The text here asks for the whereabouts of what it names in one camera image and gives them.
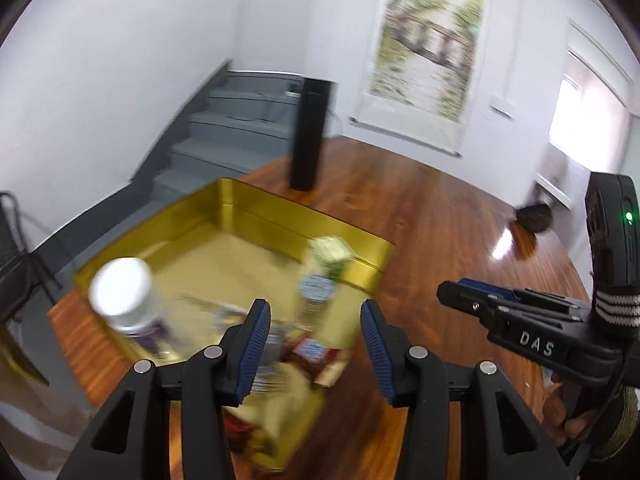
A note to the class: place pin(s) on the brown snack packet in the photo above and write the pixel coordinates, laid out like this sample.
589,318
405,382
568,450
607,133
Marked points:
312,355

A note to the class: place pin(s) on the tall black cylinder flask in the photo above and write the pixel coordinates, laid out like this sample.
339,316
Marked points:
310,135

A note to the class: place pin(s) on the white wall socket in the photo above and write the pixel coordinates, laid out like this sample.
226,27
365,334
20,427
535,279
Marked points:
509,110
498,103

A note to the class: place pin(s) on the brown patterned pouch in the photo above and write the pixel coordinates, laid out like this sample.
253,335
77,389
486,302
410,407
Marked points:
534,219

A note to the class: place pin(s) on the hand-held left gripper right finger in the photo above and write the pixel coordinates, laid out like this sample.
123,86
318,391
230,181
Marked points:
377,355

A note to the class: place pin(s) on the striped black cuff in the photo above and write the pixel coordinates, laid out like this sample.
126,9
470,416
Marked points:
617,310

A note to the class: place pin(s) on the bright window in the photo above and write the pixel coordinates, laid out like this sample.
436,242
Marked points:
585,125

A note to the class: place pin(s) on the brown jar with pale lid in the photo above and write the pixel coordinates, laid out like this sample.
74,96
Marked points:
122,292

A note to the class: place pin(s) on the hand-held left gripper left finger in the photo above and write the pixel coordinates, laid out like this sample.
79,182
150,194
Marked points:
252,355

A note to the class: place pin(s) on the black chair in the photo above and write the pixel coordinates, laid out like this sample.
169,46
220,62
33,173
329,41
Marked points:
17,260

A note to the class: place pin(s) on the person's right hand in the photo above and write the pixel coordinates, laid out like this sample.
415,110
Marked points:
555,410

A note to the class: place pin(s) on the landscape scroll painting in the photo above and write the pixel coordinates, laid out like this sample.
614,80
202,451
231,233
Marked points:
425,45

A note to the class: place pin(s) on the gold tin container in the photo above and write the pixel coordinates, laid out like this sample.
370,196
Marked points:
210,240

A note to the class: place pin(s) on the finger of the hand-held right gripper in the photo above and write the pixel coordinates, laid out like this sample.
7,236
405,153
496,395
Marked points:
530,302
465,299

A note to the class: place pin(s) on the white sink counter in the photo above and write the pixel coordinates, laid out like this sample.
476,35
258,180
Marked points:
552,190

